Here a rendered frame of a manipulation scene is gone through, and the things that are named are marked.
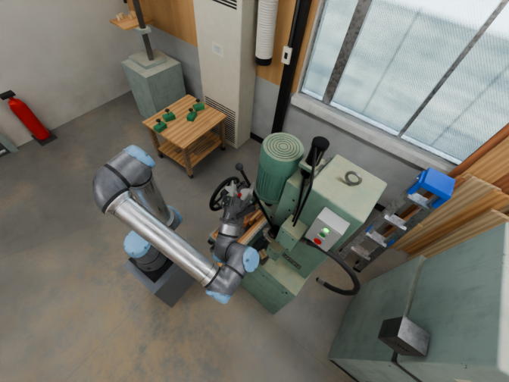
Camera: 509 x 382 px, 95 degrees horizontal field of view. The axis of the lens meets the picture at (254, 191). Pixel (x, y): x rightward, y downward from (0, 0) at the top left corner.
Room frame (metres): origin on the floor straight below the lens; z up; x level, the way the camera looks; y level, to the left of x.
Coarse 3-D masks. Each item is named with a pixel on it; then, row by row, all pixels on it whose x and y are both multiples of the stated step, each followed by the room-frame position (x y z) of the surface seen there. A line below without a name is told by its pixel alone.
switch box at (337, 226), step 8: (328, 208) 0.45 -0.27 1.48; (320, 216) 0.41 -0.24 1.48; (328, 216) 0.42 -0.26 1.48; (336, 216) 0.42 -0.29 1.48; (312, 224) 0.41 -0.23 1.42; (320, 224) 0.39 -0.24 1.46; (328, 224) 0.39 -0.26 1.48; (336, 224) 0.39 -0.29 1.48; (344, 224) 0.40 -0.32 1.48; (312, 232) 0.40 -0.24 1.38; (328, 232) 0.37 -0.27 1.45; (336, 232) 0.37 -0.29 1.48; (344, 232) 0.37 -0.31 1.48; (312, 240) 0.39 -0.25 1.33; (320, 240) 0.38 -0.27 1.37; (328, 240) 0.37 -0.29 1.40; (336, 240) 0.36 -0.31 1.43; (328, 248) 0.36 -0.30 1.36
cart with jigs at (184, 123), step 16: (192, 96) 2.31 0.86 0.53; (160, 112) 1.95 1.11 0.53; (176, 112) 1.99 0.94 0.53; (192, 112) 1.97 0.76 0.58; (208, 112) 2.07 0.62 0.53; (160, 128) 1.67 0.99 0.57; (176, 128) 1.75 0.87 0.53; (192, 128) 1.79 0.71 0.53; (208, 128) 1.82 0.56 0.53; (224, 128) 2.06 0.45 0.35; (160, 144) 1.83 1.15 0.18; (176, 144) 1.54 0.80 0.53; (192, 144) 1.90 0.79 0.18; (208, 144) 1.92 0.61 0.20; (224, 144) 2.05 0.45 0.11; (176, 160) 1.63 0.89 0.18; (192, 160) 1.66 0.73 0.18; (192, 176) 1.54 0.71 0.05
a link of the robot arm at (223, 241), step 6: (222, 234) 0.40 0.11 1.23; (216, 240) 0.39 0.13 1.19; (222, 240) 0.38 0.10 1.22; (228, 240) 0.38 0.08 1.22; (234, 240) 0.39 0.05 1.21; (216, 246) 0.36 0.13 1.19; (222, 246) 0.35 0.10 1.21; (216, 252) 0.33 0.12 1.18; (222, 252) 0.33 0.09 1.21; (216, 258) 0.31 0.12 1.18; (222, 258) 0.31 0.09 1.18
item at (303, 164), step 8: (320, 136) 0.65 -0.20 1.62; (312, 144) 0.61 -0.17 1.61; (320, 144) 0.61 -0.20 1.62; (328, 144) 0.62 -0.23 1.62; (312, 152) 0.61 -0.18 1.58; (320, 152) 0.60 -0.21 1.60; (304, 160) 0.62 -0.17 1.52; (312, 160) 0.60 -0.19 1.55; (320, 160) 0.61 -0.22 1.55; (304, 168) 0.59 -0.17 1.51
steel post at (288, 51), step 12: (300, 0) 2.11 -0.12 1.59; (300, 12) 2.11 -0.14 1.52; (300, 24) 2.10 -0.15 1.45; (300, 36) 2.10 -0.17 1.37; (288, 48) 2.10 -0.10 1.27; (300, 48) 2.14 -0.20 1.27; (288, 60) 2.09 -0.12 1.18; (288, 72) 2.11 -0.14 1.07; (288, 84) 2.10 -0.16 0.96; (288, 96) 2.12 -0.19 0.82; (276, 108) 2.13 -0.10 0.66; (276, 120) 2.12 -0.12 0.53; (276, 132) 2.11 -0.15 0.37
